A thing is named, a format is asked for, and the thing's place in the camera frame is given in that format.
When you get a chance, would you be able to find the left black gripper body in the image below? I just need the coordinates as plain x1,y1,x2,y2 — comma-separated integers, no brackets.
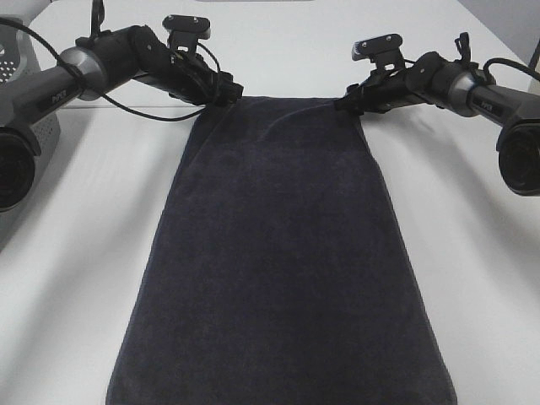
185,69,244,106

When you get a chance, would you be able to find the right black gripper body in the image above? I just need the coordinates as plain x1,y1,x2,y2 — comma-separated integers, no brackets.
334,71,418,116

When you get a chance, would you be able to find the dark navy towel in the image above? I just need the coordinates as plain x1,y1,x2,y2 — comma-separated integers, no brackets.
105,97,457,404

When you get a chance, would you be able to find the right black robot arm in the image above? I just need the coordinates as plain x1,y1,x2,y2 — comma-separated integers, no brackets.
334,33,539,197

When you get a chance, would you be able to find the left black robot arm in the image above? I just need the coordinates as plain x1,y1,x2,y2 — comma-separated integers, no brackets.
1,25,243,212

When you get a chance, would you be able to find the beige box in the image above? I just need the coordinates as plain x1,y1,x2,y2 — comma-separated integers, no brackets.
511,79,539,197

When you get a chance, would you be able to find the grey perforated plastic basket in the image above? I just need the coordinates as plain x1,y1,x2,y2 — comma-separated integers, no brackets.
1,24,60,247

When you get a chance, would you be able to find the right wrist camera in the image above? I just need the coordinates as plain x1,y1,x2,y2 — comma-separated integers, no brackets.
351,34,405,73

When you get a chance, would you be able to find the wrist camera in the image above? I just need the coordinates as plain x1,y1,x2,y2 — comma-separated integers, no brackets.
162,14,211,55
351,34,405,73

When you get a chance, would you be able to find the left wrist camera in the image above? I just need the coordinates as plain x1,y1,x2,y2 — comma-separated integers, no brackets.
162,14,211,55

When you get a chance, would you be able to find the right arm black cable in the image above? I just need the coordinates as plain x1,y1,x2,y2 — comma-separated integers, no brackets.
453,32,540,85

